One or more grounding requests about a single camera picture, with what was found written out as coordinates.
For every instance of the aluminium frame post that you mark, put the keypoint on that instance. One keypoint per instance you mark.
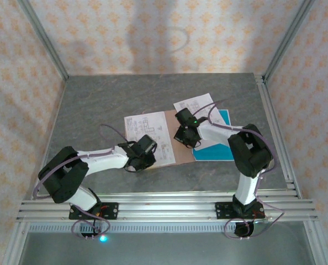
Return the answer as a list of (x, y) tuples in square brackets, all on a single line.
[(44, 38), (286, 38)]

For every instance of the blue sheet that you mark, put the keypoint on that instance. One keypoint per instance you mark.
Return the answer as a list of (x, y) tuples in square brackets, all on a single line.
[(213, 151)]

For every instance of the aluminium cross rail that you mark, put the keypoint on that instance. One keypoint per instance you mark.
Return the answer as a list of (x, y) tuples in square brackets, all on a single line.
[(166, 205)]

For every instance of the blue indicator light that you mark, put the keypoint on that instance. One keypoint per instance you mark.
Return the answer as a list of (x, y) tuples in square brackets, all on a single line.
[(103, 238)]

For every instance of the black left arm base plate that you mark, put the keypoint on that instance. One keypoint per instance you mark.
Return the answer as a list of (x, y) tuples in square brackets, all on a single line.
[(111, 211)]

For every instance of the white drawing sheet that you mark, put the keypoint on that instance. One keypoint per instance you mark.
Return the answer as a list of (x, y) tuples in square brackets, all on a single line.
[(200, 102), (142, 124)]

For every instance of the brown paper folder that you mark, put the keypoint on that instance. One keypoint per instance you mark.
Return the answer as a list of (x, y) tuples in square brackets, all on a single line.
[(177, 154)]

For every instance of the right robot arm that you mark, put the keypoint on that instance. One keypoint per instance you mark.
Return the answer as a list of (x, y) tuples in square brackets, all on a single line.
[(249, 154)]

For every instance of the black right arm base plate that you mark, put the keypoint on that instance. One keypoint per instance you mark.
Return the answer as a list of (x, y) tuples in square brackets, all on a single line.
[(222, 209)]

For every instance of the aluminium side rail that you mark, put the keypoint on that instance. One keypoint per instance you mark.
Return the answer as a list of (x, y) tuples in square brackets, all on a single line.
[(277, 132), (49, 138)]

